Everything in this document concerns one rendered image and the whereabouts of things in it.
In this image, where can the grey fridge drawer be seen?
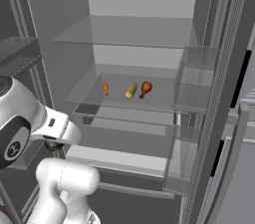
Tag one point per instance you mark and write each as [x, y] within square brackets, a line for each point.
[123, 158]

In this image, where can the grey right fridge door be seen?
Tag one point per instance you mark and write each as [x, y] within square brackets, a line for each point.
[229, 35]

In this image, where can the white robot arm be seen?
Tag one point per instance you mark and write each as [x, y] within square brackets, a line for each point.
[63, 181]

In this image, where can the clear door bin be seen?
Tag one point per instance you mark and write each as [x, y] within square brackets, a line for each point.
[18, 50]
[30, 158]
[196, 82]
[184, 165]

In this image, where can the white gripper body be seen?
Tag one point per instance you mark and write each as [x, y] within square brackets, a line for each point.
[71, 133]

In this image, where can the glass fridge shelf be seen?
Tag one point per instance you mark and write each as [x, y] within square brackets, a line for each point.
[129, 32]
[132, 123]
[119, 102]

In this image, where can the green yellow cucumber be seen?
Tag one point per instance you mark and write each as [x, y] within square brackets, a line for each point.
[131, 91]

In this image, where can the grey left fridge door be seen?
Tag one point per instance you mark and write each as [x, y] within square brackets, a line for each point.
[13, 9]

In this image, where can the small orange chicken drumstick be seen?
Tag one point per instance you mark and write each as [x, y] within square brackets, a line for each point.
[105, 87]

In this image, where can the large brown chicken drumstick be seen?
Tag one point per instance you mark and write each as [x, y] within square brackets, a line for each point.
[145, 87]

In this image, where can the grey fridge door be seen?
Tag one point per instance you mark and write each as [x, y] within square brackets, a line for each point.
[13, 9]
[229, 35]

